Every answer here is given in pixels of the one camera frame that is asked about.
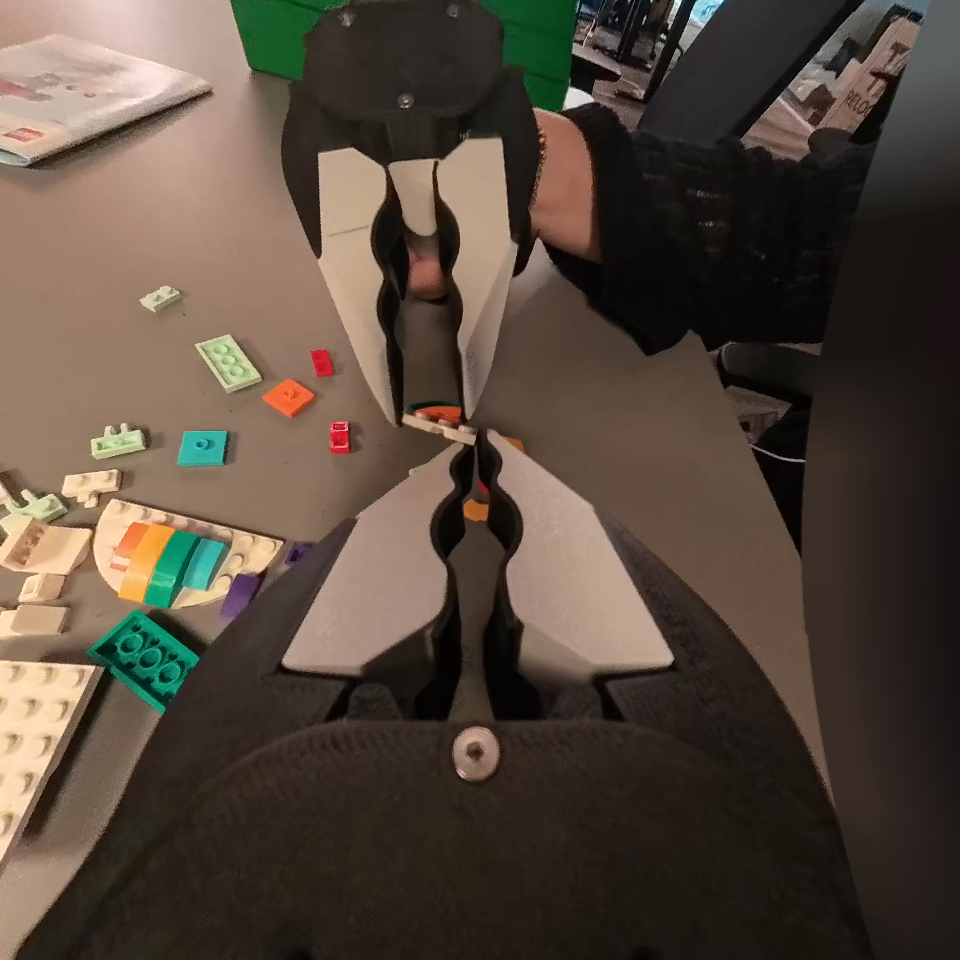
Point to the black angled panel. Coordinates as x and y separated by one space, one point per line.
750 67

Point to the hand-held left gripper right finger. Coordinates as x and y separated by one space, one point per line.
585 600

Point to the teal square lego plate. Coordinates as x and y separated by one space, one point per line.
202 448

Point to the long teal lego plate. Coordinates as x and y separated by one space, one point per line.
142 660

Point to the lego instruction booklet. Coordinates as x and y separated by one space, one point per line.
90 97

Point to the white lego slope piece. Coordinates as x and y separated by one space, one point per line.
52 551

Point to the small purple lego piece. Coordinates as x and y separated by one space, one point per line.
240 596
298 553

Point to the orange curved lego piece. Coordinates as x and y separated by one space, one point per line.
476 510

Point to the rainbow lego plate assembly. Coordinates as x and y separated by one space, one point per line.
439 426
180 555

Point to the person's right forearm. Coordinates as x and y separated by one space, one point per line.
712 225

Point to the cardboard box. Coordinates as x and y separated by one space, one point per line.
877 67

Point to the pile of small white pieces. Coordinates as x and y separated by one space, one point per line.
90 484

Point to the person's right hand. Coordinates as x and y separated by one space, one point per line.
427 270

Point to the green plastic bin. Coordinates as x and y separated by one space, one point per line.
262 37

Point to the large mint lego plate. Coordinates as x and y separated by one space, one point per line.
229 364

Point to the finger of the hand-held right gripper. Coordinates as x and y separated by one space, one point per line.
349 247
487 247

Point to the orange square lego plate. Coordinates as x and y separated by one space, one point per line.
289 397

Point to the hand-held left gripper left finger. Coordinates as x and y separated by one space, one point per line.
360 600

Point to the large white lego brick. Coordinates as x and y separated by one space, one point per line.
37 742

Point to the small mint lego piece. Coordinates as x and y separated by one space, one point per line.
34 510
118 444
161 298

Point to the orange arc lego piece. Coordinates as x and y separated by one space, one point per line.
514 444

